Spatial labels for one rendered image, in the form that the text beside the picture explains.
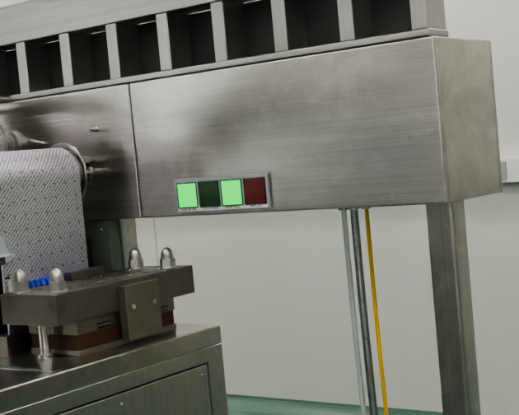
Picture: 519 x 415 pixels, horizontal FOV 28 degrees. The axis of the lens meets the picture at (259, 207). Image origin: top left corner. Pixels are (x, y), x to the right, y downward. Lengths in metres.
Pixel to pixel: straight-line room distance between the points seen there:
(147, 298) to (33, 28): 0.76
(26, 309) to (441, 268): 0.81
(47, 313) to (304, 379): 3.11
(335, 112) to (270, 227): 3.03
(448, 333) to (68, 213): 0.84
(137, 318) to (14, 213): 0.33
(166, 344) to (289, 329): 2.91
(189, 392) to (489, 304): 2.46
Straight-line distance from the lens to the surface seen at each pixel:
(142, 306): 2.12
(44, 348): 2.07
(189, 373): 2.18
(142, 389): 2.08
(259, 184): 2.08
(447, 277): 2.07
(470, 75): 2.00
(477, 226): 4.43
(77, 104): 2.42
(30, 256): 2.20
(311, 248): 4.86
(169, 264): 2.24
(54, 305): 1.99
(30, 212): 2.21
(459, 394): 2.11
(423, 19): 1.89
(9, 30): 2.60
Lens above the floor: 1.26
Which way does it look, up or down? 3 degrees down
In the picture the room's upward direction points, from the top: 5 degrees counter-clockwise
